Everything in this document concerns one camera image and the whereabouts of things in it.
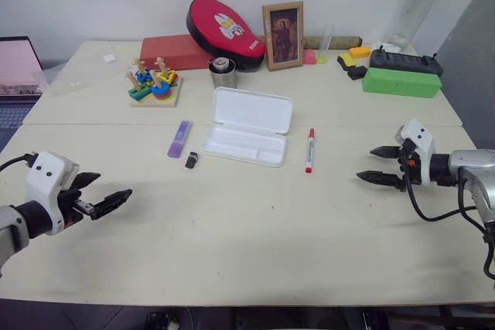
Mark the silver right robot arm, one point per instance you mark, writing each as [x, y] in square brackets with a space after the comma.
[472, 175]

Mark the orange toy brick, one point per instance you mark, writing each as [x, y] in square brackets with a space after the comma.
[359, 52]

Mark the black power strip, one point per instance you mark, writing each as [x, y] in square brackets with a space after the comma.
[406, 62]

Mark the red black boxing pad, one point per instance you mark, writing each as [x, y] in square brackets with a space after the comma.
[216, 24]

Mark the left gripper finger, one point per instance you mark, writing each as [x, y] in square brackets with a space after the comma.
[112, 201]
[87, 180]

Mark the steel metal cup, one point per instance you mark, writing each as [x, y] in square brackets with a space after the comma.
[223, 79]

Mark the clear bottle with green lid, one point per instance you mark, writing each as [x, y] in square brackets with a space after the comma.
[419, 9]

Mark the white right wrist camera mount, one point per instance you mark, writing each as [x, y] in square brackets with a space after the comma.
[421, 140]

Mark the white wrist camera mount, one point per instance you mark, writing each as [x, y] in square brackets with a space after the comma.
[42, 175]
[421, 140]

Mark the small yellow green cup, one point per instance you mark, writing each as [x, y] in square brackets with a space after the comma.
[322, 60]

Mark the brown wooden log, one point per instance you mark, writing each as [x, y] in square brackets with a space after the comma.
[344, 41]

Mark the small pink cube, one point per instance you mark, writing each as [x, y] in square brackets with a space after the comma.
[309, 57]

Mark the wooden colourful shape stacking toy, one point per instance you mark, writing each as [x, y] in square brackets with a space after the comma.
[156, 90]

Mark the wooden portrait photo frame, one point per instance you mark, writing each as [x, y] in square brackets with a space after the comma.
[282, 34]

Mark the small black block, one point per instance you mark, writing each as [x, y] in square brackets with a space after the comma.
[356, 73]

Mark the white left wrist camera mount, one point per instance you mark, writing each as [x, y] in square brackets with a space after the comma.
[42, 175]

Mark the white plastic case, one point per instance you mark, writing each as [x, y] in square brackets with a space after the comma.
[247, 113]

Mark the clear plastic bag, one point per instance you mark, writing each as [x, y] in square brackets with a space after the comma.
[58, 82]

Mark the laptop with pink screen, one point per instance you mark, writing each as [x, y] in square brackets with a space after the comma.
[15, 63]

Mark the green rectangular block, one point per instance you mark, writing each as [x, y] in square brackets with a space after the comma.
[400, 82]

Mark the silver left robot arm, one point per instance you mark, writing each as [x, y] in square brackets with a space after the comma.
[11, 229]

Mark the small white tag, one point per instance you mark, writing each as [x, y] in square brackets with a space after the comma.
[110, 58]

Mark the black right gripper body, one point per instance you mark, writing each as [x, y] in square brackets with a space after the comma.
[410, 167]

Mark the dark rounded shape below table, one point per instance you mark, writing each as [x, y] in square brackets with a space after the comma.
[162, 320]

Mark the small pink topped object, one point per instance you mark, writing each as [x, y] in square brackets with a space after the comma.
[221, 63]

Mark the red rectangular block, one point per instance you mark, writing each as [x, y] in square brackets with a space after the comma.
[166, 52]

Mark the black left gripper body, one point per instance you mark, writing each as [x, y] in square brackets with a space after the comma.
[71, 204]

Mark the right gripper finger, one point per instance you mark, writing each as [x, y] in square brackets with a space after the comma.
[377, 177]
[384, 152]

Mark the clear plastic measuring tube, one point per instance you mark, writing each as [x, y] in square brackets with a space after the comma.
[326, 42]

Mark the red capped whiteboard marker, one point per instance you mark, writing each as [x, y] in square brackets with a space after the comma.
[309, 150]

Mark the yellow black sponge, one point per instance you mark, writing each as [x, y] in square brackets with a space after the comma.
[346, 61]

